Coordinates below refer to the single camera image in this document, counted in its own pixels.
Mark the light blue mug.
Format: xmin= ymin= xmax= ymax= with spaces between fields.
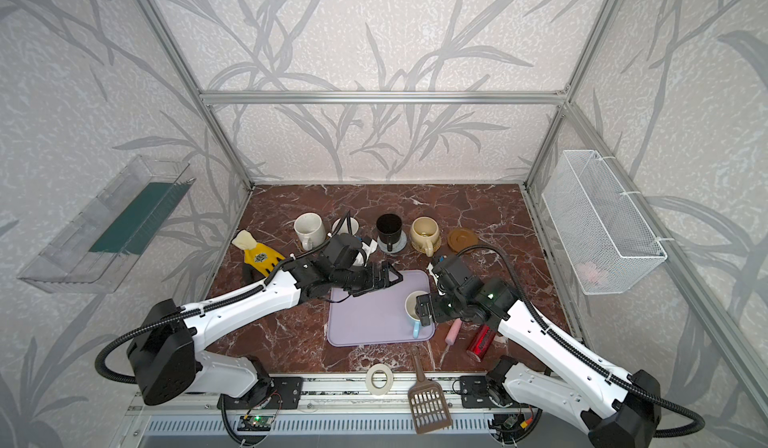
xmin=404 ymin=290 xmax=427 ymax=341

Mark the white speckled mug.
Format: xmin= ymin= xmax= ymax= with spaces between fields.
xmin=293 ymin=212 xmax=327 ymax=252

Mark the grey woven round coaster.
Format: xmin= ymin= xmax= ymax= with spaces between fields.
xmin=377 ymin=232 xmax=408 ymax=254

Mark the black mug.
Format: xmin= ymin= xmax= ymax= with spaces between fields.
xmin=376 ymin=213 xmax=403 ymax=244

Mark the beige mug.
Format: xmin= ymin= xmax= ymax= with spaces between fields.
xmin=410 ymin=216 xmax=442 ymax=244

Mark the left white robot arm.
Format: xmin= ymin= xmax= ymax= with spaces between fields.
xmin=95 ymin=233 xmax=403 ymax=407

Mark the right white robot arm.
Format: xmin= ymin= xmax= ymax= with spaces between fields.
xmin=417 ymin=255 xmax=706 ymax=447

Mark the purple pink spatula scoop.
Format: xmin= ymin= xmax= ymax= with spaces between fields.
xmin=445 ymin=319 xmax=463 ymax=346

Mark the red bottle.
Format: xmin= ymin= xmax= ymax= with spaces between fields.
xmin=466 ymin=325 xmax=496 ymax=363

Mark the lavender plastic tray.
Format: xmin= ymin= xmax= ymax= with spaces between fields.
xmin=326 ymin=270 xmax=436 ymax=347

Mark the yellow work glove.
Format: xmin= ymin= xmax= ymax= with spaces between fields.
xmin=232 ymin=230 xmax=285 ymax=285

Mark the brown slotted litter scoop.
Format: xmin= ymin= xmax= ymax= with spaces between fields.
xmin=408 ymin=347 xmax=453 ymax=434

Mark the white tape roll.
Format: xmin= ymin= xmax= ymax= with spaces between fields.
xmin=365 ymin=363 xmax=394 ymax=396

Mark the green circuit board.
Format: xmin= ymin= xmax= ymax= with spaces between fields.
xmin=237 ymin=415 xmax=275 ymax=432

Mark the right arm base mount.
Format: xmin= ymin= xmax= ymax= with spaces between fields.
xmin=456 ymin=356 xmax=531 ymax=410

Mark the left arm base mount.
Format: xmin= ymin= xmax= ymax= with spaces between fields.
xmin=253 ymin=376 xmax=303 ymax=410

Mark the white wire mesh basket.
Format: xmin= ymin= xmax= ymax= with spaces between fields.
xmin=542 ymin=150 xmax=667 ymax=295

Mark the aluminium frame rail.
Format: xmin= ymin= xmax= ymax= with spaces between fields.
xmin=200 ymin=91 xmax=565 ymax=105

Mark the clear plastic wall shelf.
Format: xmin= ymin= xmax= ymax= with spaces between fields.
xmin=18 ymin=155 xmax=196 ymax=294

